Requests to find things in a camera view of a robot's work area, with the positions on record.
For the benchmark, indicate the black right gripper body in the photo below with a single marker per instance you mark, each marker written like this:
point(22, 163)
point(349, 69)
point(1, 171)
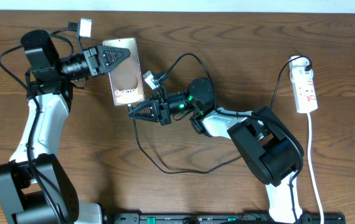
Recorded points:
point(177, 104)

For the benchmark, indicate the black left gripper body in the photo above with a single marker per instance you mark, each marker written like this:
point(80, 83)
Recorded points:
point(78, 66)

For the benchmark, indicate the white power strip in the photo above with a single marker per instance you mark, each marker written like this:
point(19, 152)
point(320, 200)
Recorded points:
point(303, 90)

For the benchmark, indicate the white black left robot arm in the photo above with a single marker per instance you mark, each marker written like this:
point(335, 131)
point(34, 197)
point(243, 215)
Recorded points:
point(34, 188)

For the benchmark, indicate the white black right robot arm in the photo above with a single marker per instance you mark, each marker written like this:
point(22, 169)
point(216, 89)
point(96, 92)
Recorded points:
point(269, 150)

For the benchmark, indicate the white USB charger plug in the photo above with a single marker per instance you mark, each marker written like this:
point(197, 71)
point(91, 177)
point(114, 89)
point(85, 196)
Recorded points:
point(300, 61)

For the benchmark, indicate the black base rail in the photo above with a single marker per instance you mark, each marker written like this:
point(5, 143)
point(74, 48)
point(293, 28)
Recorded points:
point(134, 218)

